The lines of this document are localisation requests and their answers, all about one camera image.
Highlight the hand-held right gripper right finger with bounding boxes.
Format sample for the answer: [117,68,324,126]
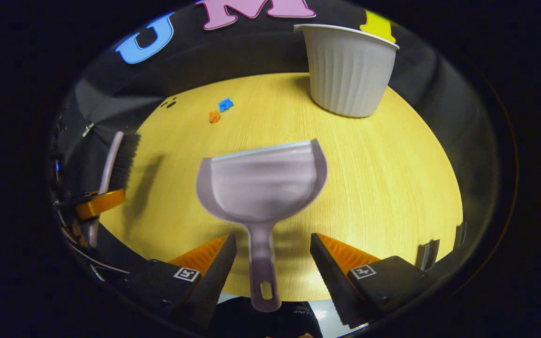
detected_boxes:
[309,232,440,329]

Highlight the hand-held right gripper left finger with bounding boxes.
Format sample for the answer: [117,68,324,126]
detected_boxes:
[125,233,238,330]

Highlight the small pink broom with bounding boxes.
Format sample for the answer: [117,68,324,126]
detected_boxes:
[85,131,141,248]

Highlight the pale pink dustpan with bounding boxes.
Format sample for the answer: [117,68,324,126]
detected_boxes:
[195,138,328,313]

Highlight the white ribbed garbage bin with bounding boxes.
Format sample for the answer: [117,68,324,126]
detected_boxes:
[294,23,400,118]

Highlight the yellow wooden desktop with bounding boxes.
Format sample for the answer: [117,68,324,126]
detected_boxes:
[97,72,464,302]

